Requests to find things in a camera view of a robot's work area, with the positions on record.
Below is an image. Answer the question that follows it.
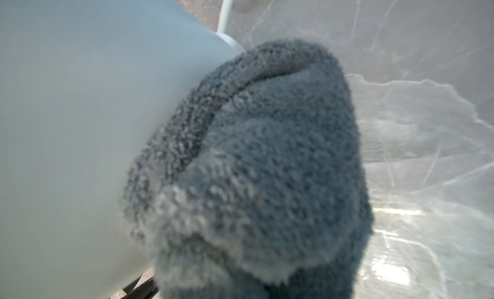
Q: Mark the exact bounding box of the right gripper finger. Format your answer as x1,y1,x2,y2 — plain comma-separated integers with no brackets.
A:
122,277,159,299

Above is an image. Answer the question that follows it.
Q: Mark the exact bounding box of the grey wiping cloth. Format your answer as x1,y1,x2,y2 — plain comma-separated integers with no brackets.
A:
120,39,374,298

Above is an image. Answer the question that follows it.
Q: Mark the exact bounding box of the white coffee machine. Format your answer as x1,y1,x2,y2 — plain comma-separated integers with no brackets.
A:
1,0,239,298

